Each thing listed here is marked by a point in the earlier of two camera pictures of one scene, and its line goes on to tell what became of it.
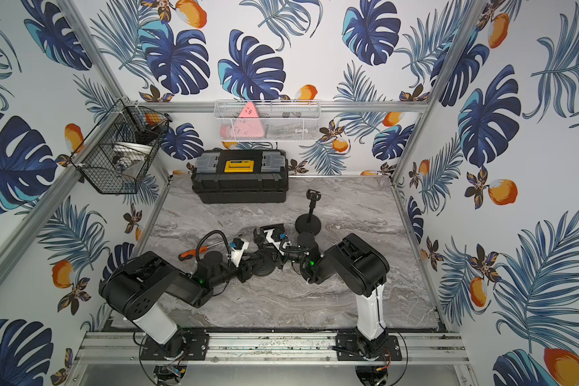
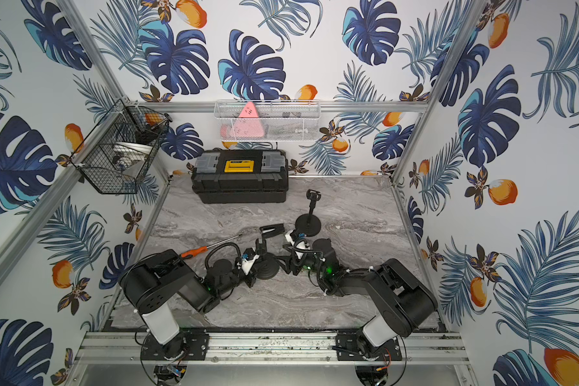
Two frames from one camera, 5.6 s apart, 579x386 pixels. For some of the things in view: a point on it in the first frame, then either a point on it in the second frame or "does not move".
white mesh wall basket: (279, 120) does not move
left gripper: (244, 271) to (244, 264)
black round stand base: (263, 264) does not move
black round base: (301, 224) does not move
